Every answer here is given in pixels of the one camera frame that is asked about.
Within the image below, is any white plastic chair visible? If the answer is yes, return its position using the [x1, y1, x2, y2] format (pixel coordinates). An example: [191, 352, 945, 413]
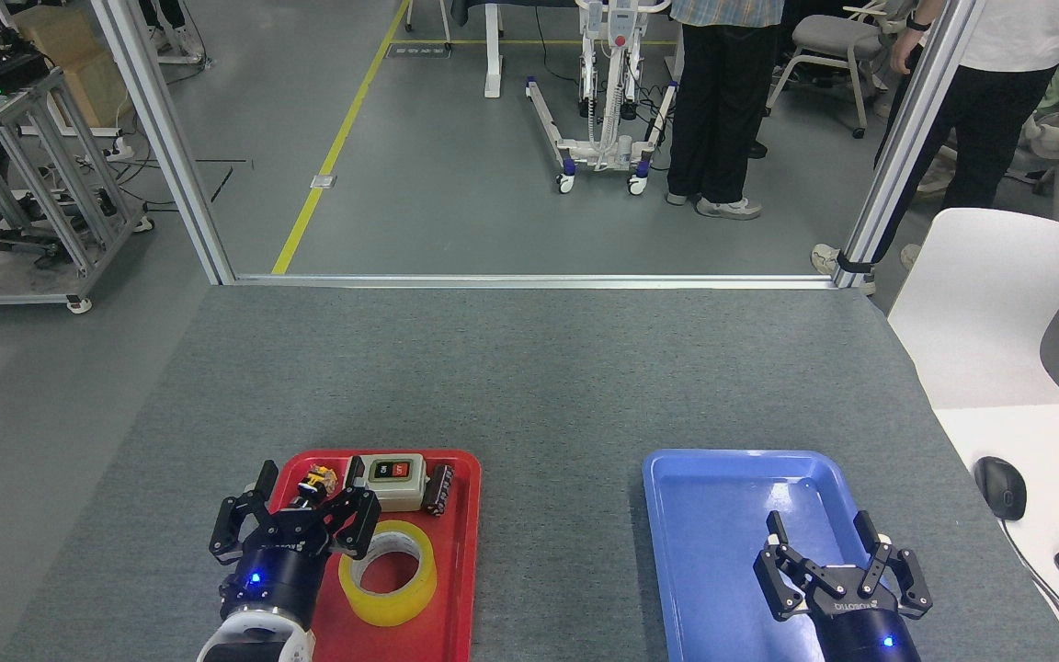
[887, 208, 1059, 410]

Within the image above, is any black mouse cable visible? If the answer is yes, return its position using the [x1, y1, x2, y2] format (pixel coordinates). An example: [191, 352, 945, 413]
[998, 519, 1059, 662]

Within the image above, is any red plastic tray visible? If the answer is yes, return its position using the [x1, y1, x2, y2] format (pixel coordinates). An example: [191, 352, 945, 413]
[268, 449, 483, 662]

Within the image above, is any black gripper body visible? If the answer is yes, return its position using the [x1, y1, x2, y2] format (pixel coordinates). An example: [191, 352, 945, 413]
[220, 506, 347, 635]
[801, 565, 922, 662]

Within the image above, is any silver aluminium rail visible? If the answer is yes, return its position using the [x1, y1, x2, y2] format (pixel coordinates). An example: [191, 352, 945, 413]
[233, 273, 838, 291]

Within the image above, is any yellow tape roll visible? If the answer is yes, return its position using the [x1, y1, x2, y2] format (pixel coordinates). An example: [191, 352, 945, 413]
[338, 520, 438, 628]

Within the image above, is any white stand on wheels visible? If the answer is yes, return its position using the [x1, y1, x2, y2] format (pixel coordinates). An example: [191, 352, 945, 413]
[525, 0, 680, 196]

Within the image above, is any brown cardboard box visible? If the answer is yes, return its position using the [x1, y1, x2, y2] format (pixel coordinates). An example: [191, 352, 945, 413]
[13, 5, 131, 128]

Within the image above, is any black computer mouse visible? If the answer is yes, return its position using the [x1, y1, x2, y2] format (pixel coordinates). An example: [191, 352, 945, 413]
[974, 456, 1028, 521]

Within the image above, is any aluminium frame cart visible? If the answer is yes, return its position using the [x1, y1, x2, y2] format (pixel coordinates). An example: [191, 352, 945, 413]
[0, 69, 155, 315]

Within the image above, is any silver aluminium post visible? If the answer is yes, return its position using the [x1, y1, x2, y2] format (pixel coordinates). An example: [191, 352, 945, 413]
[835, 0, 986, 289]
[90, 0, 236, 286]

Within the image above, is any small black terminal block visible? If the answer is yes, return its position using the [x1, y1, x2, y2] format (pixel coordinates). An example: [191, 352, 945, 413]
[426, 464, 455, 518]

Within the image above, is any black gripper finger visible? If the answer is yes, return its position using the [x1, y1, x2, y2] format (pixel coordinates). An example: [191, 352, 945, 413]
[209, 460, 280, 565]
[853, 510, 934, 618]
[323, 457, 382, 561]
[753, 511, 815, 622]

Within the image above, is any blue plastic tray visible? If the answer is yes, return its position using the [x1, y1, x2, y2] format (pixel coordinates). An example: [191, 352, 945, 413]
[643, 449, 918, 662]

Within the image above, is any small yellow black switch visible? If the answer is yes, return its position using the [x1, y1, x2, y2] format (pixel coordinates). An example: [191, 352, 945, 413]
[295, 465, 339, 508]

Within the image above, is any white table leg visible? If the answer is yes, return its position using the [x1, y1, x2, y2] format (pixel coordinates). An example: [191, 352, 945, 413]
[484, 0, 504, 98]

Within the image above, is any white push button box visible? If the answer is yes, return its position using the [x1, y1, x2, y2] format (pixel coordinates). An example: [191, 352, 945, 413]
[346, 454, 427, 513]

